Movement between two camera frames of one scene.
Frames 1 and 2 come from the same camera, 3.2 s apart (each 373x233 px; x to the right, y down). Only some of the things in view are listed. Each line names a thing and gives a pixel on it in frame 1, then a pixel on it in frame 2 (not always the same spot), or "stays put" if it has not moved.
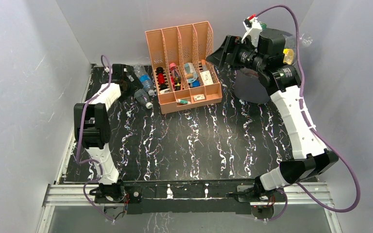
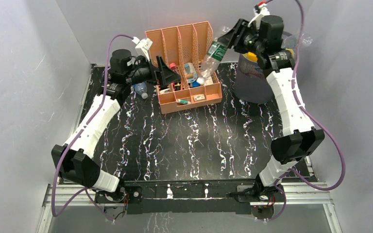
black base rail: [189, 196] stays put
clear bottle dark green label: [141, 97] to [214, 54]
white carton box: [206, 77] stays put
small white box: [198, 97] stays put
